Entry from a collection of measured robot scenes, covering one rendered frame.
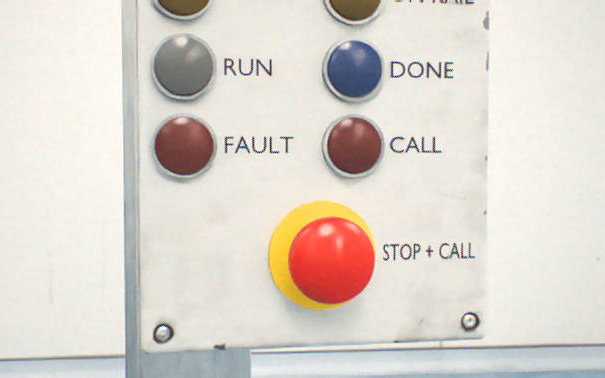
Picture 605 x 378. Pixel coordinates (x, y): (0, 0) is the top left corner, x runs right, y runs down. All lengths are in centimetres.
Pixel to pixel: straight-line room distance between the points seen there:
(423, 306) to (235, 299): 9
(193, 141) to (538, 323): 374
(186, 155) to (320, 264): 8
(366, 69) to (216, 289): 12
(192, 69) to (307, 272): 10
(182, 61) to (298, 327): 14
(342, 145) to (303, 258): 6
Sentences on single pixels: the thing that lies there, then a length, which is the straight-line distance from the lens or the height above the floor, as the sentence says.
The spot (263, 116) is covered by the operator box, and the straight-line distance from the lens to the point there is 43.
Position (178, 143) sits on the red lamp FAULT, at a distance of 42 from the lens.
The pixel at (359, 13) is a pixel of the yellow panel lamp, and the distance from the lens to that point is 44.
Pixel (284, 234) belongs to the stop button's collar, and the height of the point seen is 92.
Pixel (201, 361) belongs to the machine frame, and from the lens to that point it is 50.
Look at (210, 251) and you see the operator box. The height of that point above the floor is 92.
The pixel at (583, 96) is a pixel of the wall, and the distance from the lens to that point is 412.
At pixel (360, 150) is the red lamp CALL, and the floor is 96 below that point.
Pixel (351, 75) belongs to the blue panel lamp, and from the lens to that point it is 43.
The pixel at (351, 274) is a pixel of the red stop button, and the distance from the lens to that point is 41.
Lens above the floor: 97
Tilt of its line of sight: 3 degrees down
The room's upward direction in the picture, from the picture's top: straight up
